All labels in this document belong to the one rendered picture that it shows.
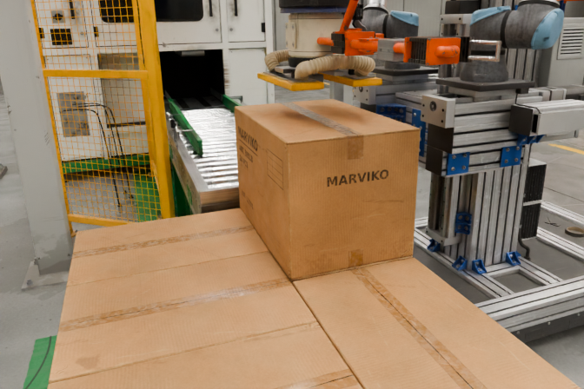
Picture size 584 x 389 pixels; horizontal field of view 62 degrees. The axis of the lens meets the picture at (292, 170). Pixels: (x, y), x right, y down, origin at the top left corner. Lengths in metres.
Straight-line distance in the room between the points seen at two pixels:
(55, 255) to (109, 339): 1.55
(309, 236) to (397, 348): 0.39
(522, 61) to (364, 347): 1.31
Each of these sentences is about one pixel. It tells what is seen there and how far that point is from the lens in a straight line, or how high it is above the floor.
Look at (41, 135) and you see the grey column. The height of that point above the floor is 0.75.
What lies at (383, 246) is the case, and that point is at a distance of 1.47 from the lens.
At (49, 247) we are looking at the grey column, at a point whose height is 0.17.
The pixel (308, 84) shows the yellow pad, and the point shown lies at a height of 1.07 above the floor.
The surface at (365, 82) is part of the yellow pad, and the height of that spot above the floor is 1.07.
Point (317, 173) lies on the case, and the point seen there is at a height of 0.85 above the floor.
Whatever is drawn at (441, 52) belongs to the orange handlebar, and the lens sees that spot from 0.98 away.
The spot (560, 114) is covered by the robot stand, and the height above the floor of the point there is 0.94.
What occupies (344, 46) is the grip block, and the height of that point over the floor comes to 1.18.
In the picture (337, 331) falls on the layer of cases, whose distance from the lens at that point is 1.20.
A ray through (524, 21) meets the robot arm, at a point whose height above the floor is 1.23.
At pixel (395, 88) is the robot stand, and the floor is 0.96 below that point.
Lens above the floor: 1.24
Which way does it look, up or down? 17 degrees down
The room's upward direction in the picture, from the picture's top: 1 degrees counter-clockwise
